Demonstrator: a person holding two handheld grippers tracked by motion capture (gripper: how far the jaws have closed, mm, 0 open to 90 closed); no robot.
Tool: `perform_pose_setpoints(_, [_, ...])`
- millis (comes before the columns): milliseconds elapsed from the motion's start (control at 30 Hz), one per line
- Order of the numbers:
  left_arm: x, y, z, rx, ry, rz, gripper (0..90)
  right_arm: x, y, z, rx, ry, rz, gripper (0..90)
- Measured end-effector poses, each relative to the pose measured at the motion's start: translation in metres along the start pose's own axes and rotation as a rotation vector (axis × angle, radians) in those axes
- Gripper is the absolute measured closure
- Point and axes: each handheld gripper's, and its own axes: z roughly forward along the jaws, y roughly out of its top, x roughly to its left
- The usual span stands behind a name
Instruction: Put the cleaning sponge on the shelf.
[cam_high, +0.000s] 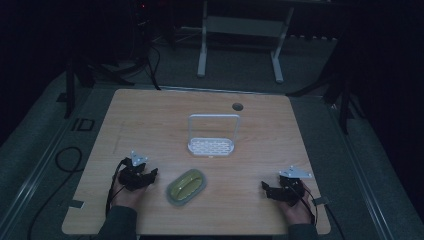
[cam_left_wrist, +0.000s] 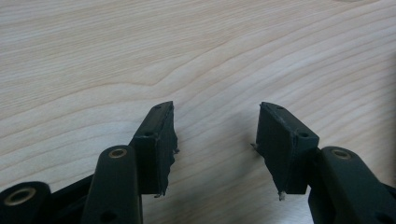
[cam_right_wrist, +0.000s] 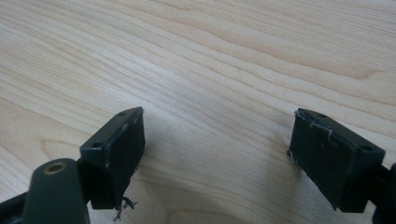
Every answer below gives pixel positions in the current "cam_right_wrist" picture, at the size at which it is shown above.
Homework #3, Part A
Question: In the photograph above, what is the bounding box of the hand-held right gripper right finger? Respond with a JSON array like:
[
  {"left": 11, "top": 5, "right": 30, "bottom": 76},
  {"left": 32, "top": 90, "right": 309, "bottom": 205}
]
[{"left": 287, "top": 107, "right": 387, "bottom": 214}]

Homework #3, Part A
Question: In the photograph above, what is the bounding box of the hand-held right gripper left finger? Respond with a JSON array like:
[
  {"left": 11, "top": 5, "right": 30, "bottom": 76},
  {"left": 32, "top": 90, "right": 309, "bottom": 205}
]
[{"left": 78, "top": 105, "right": 147, "bottom": 211}]

